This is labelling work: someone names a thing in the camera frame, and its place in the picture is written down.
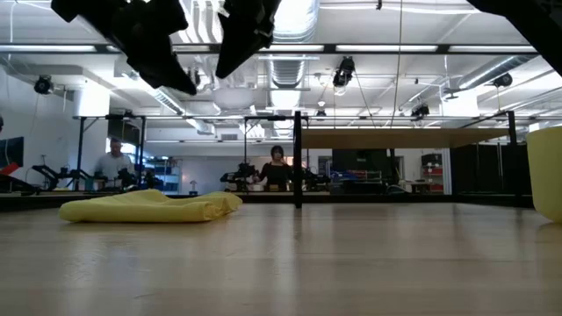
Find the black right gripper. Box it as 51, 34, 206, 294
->
215, 0, 282, 79

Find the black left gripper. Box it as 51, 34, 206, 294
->
103, 0, 198, 95

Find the light green cup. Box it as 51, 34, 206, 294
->
525, 126, 562, 224

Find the wooden shelf with black legs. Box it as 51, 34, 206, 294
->
292, 111, 524, 211

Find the black overhead light bar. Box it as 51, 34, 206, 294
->
0, 42, 539, 56

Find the person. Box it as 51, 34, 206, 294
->
93, 137, 136, 182
256, 145, 294, 192

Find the folded yellow cloth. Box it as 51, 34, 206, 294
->
58, 188, 244, 224

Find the red and white cabinet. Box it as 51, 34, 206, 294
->
421, 153, 444, 195

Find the black partition panel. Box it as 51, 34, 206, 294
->
451, 144, 532, 197

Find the silver ventilation duct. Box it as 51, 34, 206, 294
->
267, 0, 321, 91

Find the black background rig frame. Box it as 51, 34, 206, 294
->
242, 114, 308, 194
76, 112, 148, 192

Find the black wall monitor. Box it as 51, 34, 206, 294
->
0, 136, 25, 169

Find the black aluminium table frame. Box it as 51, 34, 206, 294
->
0, 191, 300, 212

